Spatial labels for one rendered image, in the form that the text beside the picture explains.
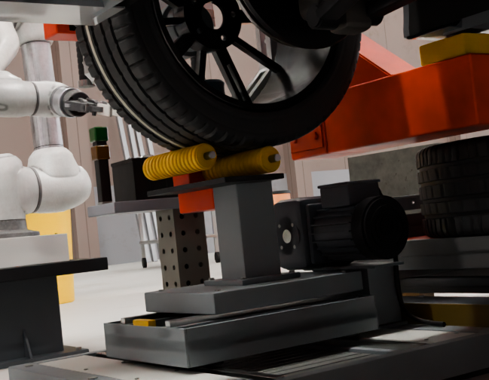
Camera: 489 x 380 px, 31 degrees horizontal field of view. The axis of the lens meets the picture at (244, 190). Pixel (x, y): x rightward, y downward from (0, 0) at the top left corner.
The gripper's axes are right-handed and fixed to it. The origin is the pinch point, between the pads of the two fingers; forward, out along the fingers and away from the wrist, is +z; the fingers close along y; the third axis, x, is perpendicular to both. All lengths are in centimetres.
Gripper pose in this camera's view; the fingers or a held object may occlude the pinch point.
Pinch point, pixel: (109, 109)
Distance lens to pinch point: 246.7
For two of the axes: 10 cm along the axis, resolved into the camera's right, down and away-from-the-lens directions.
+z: 6.3, 1.7, -7.6
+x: -0.6, 9.8, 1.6
